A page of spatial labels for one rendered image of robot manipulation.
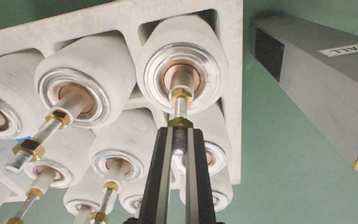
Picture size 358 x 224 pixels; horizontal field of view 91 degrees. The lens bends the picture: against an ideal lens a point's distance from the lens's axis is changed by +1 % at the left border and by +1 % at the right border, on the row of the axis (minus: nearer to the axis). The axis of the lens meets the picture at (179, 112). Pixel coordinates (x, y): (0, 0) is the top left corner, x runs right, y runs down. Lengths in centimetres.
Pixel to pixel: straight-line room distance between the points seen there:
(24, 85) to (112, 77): 12
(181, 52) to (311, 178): 79
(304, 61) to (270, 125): 37
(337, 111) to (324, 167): 65
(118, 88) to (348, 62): 22
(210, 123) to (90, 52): 17
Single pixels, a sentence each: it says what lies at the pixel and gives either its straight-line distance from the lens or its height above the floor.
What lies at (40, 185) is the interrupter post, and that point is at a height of 28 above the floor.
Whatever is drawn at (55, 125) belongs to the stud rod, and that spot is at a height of 30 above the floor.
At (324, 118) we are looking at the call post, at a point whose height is 27.
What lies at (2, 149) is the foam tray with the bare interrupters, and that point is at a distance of 60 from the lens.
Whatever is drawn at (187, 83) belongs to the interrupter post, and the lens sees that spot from 15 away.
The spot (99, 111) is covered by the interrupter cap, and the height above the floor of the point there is 25.
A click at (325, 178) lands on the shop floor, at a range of 92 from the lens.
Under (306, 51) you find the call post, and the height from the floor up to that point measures 21.
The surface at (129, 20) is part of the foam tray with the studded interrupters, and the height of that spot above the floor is 18.
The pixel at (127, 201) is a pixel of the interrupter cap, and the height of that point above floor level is 25.
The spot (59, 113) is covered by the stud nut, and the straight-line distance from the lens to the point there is 19.
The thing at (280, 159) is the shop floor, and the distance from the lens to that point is 73.
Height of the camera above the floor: 41
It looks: 54 degrees down
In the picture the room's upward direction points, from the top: 177 degrees counter-clockwise
